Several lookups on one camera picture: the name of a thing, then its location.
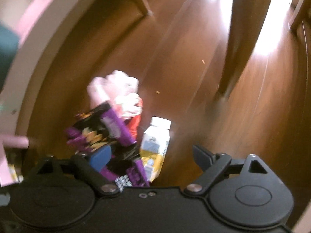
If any pink plastic bag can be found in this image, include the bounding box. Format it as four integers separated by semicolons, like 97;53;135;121
87;70;142;120

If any orange red snack bag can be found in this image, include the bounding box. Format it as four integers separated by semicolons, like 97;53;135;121
124;97;143;140

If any dark wooden chair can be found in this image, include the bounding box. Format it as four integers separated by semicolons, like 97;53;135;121
218;0;271;98

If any small white yellow bottle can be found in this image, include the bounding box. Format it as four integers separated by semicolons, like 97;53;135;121
140;116;171;183

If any purple Lay's chips bag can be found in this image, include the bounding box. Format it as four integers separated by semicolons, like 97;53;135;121
66;102;149;189

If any pink and cream desk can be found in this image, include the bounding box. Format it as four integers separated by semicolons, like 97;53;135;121
1;0;96;186

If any dark teal trash bin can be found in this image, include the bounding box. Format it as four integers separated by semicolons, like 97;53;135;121
0;24;19;90

